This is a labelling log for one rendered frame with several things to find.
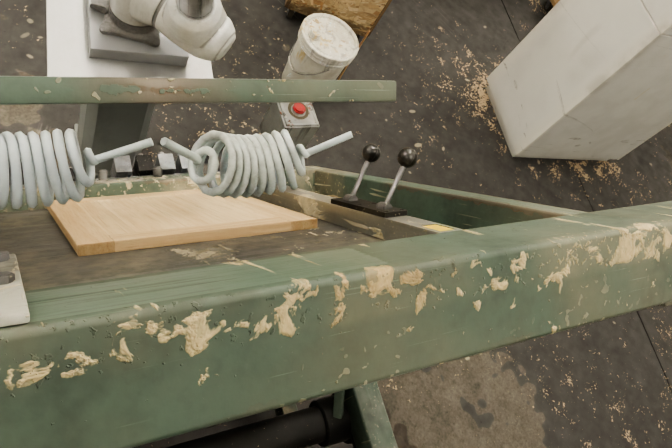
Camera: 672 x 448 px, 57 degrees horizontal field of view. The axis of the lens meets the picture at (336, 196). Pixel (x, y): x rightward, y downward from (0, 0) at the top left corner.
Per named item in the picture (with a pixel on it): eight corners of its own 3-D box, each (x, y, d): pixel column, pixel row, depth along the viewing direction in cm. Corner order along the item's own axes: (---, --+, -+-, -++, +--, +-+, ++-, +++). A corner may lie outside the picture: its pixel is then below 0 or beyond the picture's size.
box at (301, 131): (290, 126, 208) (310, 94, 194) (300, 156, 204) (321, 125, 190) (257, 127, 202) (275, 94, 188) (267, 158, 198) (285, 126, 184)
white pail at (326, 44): (326, 64, 338) (363, 2, 301) (337, 109, 325) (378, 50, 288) (272, 58, 324) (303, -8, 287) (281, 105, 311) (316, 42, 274)
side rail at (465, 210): (332, 204, 188) (331, 168, 186) (689, 301, 93) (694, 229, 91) (314, 206, 185) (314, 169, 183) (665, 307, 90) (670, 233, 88)
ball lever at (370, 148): (350, 207, 126) (376, 148, 127) (360, 210, 123) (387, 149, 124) (336, 200, 124) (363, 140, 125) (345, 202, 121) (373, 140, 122)
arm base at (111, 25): (95, -15, 197) (96, -27, 192) (166, 5, 204) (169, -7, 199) (84, 29, 188) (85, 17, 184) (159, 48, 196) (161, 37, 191)
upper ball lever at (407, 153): (383, 216, 116) (412, 152, 117) (395, 219, 112) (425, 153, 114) (368, 207, 114) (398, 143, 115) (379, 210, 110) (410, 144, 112)
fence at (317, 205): (254, 191, 175) (254, 177, 174) (495, 263, 93) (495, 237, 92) (237, 192, 172) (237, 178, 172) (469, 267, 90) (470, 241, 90)
